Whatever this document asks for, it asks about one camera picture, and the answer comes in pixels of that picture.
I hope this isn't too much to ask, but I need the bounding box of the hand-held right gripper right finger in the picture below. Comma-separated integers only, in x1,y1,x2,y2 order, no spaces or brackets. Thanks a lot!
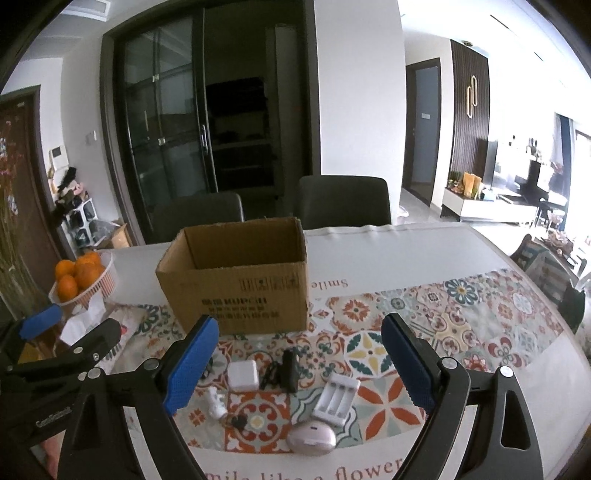
380,312,546,480

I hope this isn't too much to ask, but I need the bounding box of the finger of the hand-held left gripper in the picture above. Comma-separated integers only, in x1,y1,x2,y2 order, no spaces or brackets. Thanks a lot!
58,318,122,371
0,304,64,370

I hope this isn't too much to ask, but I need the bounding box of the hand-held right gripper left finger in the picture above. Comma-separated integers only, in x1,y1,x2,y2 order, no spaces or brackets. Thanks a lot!
56,315,221,480

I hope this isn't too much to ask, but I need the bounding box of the white cube charger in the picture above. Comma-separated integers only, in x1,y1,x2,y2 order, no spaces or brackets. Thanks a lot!
228,361,258,393

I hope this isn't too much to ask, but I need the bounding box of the white battery charger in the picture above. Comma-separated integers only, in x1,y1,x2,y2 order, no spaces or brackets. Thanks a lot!
314,373,361,428

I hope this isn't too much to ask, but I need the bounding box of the brown cardboard box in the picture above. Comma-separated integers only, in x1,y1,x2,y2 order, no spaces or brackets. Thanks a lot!
156,217,309,335

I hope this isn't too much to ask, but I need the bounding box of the black power adapter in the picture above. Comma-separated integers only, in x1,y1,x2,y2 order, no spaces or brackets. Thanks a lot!
259,348,301,393

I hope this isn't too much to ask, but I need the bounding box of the soft tissue packet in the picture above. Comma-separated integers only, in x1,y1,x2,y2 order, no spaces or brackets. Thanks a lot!
59,295,158,374

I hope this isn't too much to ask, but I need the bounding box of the small white plastic fitting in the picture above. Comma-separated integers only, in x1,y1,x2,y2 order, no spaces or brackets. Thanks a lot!
206,387,228,422

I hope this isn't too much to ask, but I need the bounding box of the white fruit basket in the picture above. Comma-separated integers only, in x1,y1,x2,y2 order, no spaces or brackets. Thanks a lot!
48,251,116,308

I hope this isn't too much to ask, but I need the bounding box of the white shoe rack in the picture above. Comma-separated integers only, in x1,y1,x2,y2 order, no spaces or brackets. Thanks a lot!
60,198,100,252

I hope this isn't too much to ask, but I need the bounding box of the cardboard box on floor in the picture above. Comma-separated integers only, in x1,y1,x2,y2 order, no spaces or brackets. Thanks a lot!
99,224,132,250

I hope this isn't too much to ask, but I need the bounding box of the pink oval gadget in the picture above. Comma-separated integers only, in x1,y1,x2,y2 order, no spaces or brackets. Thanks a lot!
285,421,335,457

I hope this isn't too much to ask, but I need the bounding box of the pile of shoes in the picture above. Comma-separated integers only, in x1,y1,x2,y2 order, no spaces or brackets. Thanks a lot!
51,166,88,206

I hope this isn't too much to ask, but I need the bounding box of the dark dining chair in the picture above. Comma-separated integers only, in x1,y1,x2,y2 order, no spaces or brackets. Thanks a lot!
295,175,392,229
152,193,245,243

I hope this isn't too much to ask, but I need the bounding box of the dining chair with patterned cushion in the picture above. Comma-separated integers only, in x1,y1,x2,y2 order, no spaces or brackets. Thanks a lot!
510,233,587,333

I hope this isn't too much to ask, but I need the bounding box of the white media cabinet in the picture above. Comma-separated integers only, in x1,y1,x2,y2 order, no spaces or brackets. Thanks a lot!
441,187,541,224

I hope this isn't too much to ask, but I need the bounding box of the television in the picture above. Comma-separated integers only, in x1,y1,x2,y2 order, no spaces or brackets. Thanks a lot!
482,138,499,192

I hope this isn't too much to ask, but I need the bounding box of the dark glass sliding door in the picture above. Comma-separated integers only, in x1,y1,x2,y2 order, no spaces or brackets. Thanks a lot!
100,0,319,241

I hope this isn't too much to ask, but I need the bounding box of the grey room door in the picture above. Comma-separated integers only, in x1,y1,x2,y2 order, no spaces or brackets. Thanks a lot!
406,59,441,192

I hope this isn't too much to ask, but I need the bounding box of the dark slatted wall panel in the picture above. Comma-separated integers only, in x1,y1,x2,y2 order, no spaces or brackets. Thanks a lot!
450,39,490,185

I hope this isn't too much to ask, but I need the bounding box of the gold wall ornament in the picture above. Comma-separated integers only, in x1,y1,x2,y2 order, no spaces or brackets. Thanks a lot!
464,74,478,121

